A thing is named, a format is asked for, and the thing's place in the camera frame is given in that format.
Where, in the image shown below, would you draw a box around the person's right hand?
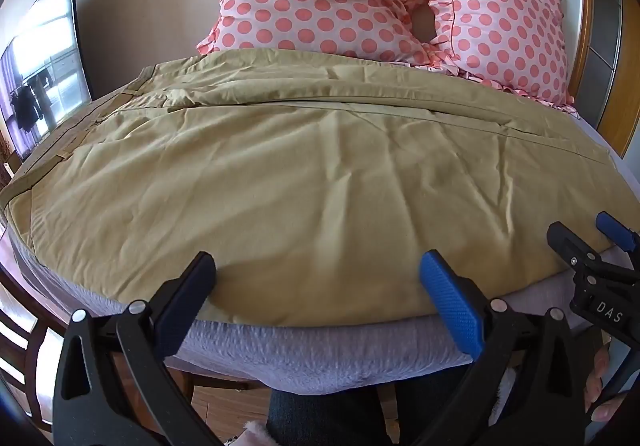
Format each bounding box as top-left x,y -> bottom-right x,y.
584,340 -> 628,423

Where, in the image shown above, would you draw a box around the khaki pants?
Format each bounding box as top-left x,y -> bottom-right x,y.
0,48 -> 622,330

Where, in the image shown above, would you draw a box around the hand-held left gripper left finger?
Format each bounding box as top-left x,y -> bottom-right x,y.
52,251 -> 236,446

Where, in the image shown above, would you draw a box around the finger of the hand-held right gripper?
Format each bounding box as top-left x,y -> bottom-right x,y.
594,211 -> 640,253
546,221 -> 604,273

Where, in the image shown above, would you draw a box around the wall mirror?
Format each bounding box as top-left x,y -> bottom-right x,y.
0,0 -> 94,163

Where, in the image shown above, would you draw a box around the pink fluffy slipper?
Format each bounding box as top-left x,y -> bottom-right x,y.
234,418 -> 272,446

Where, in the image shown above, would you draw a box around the dark wooden chair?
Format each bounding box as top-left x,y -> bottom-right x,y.
0,270 -> 68,429

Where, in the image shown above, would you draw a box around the person's legs in jeans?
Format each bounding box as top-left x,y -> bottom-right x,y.
267,368 -> 481,446

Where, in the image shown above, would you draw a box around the lavender bed sheet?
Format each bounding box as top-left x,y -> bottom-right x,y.
0,106 -> 640,398

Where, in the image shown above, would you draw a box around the wooden headboard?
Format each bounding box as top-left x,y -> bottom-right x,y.
514,0 -> 640,158

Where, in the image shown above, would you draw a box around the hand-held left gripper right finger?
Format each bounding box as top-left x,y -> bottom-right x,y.
414,249 -> 597,446

